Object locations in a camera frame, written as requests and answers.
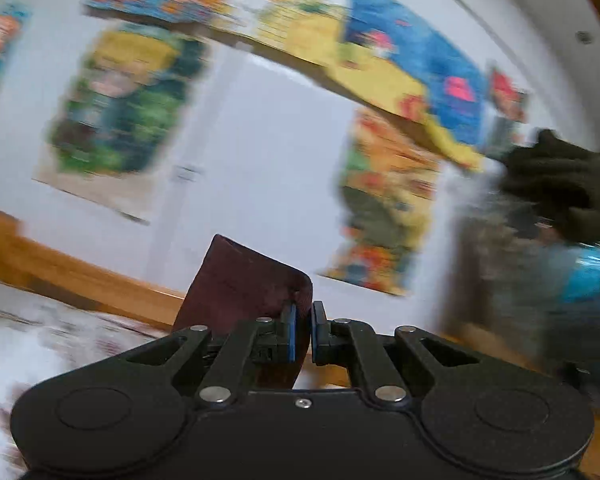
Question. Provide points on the small orange blue wall poster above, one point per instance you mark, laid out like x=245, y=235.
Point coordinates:
x=0, y=40

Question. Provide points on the long colourful wall poster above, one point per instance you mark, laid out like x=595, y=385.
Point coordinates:
x=305, y=20

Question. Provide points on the orange and green wall poster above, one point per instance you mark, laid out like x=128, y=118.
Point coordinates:
x=387, y=200

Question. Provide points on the green cartoon wall poster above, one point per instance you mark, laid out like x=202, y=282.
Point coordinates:
x=125, y=110

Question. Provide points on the grey blurred cloth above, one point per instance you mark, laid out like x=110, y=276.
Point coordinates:
x=505, y=285

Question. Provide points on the wooden bed frame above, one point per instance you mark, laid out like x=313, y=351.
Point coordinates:
x=65, y=270

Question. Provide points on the maroon small cloth garment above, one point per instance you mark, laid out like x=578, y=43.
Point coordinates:
x=240, y=280

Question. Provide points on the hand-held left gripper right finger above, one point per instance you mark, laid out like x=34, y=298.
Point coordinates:
x=318, y=332

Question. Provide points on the dark olive knit cloth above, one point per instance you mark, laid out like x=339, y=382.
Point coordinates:
x=560, y=180

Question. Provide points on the small red wall poster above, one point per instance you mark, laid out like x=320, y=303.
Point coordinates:
x=506, y=91

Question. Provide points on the round ceiling fixture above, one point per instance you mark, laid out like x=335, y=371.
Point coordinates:
x=583, y=36

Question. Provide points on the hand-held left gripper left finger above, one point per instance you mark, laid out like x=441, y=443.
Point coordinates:
x=290, y=332

